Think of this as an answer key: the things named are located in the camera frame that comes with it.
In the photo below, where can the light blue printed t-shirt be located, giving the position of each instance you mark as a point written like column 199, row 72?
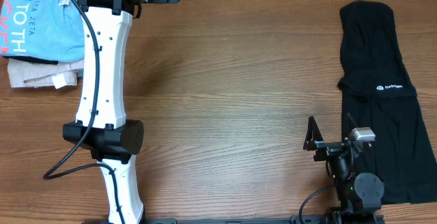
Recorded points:
column 69, row 44

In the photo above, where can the folded beige shorts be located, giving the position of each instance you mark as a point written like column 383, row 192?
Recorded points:
column 25, row 74

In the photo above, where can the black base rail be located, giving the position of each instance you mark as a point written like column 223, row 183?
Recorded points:
column 308, row 219

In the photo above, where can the folded black garment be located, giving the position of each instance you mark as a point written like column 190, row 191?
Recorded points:
column 27, row 27

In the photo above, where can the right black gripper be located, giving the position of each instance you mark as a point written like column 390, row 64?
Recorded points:
column 313, row 140

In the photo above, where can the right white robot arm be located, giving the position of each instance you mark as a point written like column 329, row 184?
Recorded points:
column 359, row 194

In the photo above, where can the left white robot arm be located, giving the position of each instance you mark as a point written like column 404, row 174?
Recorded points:
column 100, row 124

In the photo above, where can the black garment on right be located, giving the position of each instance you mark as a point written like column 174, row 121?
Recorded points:
column 378, row 93

